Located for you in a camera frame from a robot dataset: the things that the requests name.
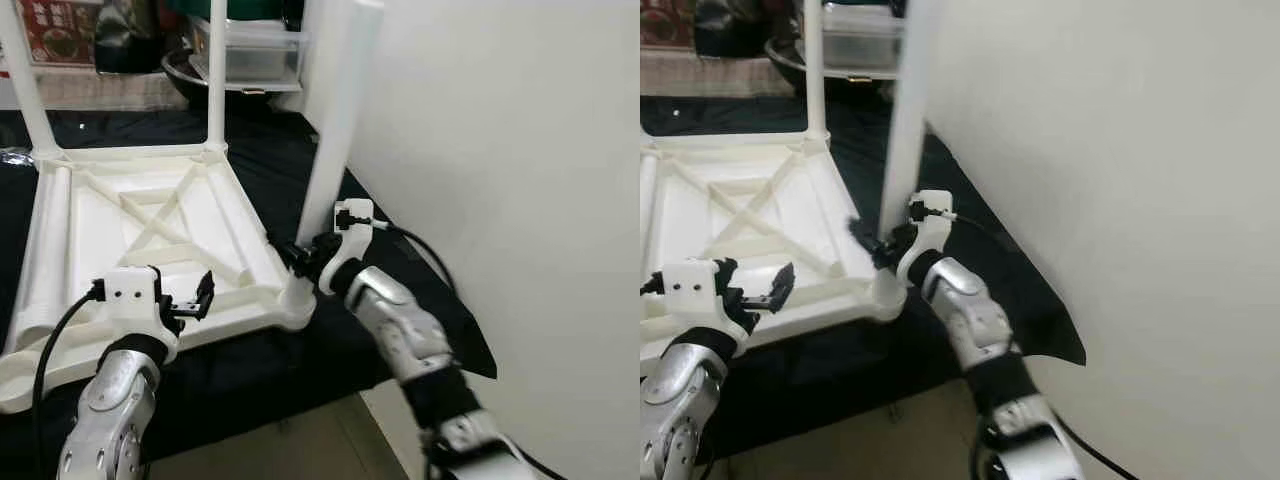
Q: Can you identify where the clear storage box orange lid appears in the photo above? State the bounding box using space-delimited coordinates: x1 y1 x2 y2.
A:
640 0 696 49
20 0 101 66

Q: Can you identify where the black shiny bag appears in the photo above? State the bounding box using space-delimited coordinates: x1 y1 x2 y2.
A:
95 0 166 73
693 0 771 56

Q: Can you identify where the white plastic children table top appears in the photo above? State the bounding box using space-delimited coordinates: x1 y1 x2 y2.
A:
0 143 319 416
640 133 909 361

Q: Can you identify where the beige cloth cover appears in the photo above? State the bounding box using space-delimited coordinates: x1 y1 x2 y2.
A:
640 48 791 99
0 65 186 111

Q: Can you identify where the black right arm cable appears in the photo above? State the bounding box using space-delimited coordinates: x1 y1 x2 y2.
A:
940 210 1141 480
370 220 561 480

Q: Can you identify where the clear plastic storage box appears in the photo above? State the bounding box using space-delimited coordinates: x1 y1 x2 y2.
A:
190 15 311 91
825 5 906 81

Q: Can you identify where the black plastic table cloth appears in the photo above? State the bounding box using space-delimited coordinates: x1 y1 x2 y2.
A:
640 95 1088 461
0 105 498 471

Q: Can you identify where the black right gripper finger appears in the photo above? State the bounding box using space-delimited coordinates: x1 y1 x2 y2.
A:
848 218 891 265
268 235 309 276

